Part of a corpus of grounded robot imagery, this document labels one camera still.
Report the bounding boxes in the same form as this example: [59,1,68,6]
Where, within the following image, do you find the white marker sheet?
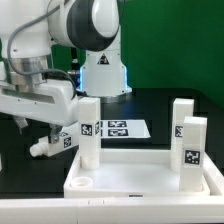
[61,119,152,139]

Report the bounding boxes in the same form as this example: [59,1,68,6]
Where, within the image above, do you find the white desk tabletop tray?
[64,149,210,198]

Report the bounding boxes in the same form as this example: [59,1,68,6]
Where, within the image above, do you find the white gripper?
[0,79,78,144]

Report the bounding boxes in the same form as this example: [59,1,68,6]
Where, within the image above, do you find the white L-shaped fence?
[0,157,224,224]

